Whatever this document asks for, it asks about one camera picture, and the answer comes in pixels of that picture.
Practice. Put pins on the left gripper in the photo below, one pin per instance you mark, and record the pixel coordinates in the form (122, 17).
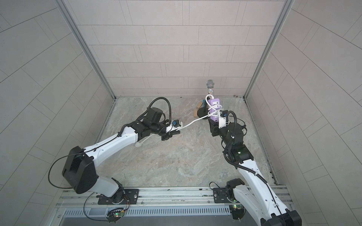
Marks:
(169, 134)

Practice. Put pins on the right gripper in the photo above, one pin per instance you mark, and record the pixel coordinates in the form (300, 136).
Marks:
(216, 127)

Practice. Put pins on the purple power strip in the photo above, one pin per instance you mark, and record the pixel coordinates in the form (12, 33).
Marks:
(215, 105)

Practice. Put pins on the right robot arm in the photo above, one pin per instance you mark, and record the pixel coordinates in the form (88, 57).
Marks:
(252, 191)

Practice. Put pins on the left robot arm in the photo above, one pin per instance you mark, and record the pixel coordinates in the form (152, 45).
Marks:
(81, 163)

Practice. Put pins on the wooden block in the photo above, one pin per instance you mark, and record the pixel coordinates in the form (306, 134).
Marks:
(199, 105)

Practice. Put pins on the glitter microphone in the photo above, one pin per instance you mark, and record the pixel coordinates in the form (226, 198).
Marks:
(210, 88)

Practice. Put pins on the right circuit board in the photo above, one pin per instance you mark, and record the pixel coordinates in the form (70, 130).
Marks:
(237, 212)

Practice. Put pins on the circuit board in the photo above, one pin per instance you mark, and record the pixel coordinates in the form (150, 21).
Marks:
(114, 215)
(237, 212)

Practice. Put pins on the left circuit board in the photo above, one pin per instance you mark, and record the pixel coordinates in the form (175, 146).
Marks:
(114, 215)

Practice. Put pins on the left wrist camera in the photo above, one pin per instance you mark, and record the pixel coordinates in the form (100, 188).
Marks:
(176, 123)

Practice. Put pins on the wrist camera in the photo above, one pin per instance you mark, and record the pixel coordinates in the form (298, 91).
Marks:
(176, 123)
(223, 113)

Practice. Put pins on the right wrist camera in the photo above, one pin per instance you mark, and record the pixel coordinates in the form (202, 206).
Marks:
(223, 113)

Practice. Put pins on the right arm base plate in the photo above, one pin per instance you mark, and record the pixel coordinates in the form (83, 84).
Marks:
(220, 196)

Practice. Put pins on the aluminium mounting rail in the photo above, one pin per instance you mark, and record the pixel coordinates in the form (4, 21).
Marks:
(148, 196)

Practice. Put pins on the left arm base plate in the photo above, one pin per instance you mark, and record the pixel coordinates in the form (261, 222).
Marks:
(130, 195)

